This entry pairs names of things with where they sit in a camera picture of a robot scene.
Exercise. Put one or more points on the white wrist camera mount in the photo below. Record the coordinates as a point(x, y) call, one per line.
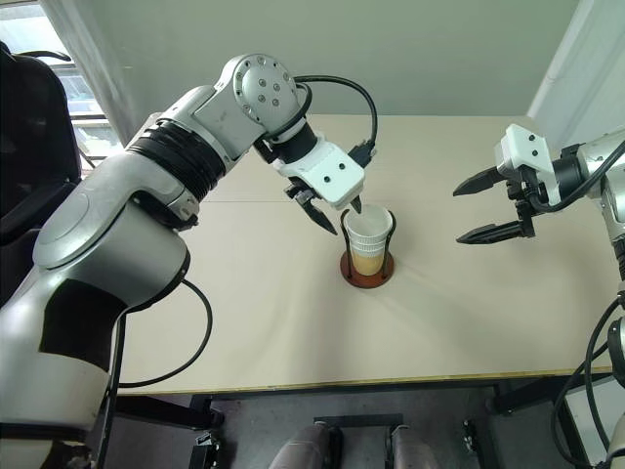
point(332, 171)
point(525, 146)

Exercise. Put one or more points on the dark rounded shape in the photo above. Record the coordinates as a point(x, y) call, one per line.
point(300, 449)
point(415, 449)

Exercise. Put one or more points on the white curtain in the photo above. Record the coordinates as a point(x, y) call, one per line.
point(93, 58)

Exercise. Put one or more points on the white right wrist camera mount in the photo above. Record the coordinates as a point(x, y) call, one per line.
point(525, 146)

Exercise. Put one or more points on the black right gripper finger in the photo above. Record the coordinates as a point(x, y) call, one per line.
point(481, 182)
point(493, 232)

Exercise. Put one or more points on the tan ribbed paper cup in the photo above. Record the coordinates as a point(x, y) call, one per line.
point(368, 264)
point(368, 245)
point(366, 225)

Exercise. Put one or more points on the black metal floor frame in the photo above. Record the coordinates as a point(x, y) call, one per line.
point(359, 420)

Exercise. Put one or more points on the black chair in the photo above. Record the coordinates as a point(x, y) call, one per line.
point(29, 122)

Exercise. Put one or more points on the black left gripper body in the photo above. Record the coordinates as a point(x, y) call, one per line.
point(302, 191)

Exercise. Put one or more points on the black table frame bar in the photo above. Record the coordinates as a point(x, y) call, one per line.
point(351, 391)

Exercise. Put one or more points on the black table leg strut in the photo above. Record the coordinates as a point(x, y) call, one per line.
point(161, 413)

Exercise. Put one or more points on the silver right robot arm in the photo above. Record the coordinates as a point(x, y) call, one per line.
point(595, 156)

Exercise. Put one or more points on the window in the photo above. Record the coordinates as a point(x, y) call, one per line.
point(24, 29)

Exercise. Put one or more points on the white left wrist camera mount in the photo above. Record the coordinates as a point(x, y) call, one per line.
point(332, 171)

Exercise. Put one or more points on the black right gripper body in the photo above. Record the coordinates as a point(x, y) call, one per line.
point(525, 190)

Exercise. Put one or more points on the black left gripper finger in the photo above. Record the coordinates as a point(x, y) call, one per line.
point(358, 205)
point(316, 212)

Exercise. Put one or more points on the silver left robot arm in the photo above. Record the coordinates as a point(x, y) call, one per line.
point(122, 220)

